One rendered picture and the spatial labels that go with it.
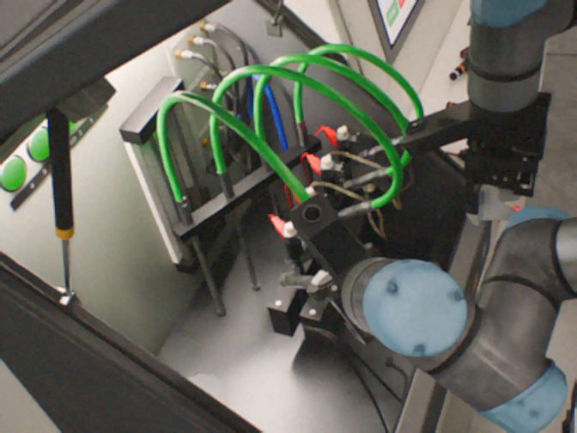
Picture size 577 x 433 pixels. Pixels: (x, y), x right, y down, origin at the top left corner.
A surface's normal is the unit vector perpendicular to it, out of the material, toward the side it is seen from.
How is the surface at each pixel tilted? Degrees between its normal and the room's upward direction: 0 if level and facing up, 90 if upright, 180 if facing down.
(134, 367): 43
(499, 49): 90
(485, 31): 90
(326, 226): 19
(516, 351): 34
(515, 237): 38
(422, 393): 0
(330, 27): 90
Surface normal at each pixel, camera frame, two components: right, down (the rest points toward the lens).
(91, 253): 0.91, 0.19
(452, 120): -0.60, -0.67
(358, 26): 0.85, 0.02
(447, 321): 0.11, -0.03
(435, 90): -0.15, -0.69
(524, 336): 0.33, -0.46
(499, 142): -0.39, 0.70
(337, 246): -0.14, -0.41
